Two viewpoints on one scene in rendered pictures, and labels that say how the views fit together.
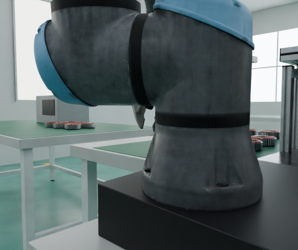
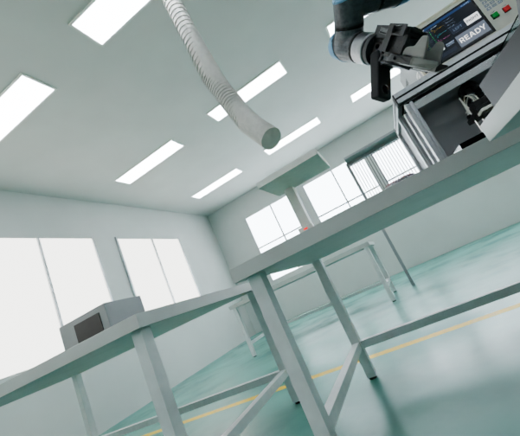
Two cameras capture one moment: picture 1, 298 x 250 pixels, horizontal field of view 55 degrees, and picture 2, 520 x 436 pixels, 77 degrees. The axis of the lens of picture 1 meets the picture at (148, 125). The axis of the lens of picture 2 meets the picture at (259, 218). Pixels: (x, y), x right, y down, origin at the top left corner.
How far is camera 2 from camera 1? 0.79 m
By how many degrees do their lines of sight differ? 31
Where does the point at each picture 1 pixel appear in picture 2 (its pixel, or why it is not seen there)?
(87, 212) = (289, 343)
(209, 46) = not seen: outside the picture
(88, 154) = (267, 258)
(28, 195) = (168, 400)
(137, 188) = not seen: outside the picture
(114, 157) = (314, 231)
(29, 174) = (158, 366)
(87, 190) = (275, 314)
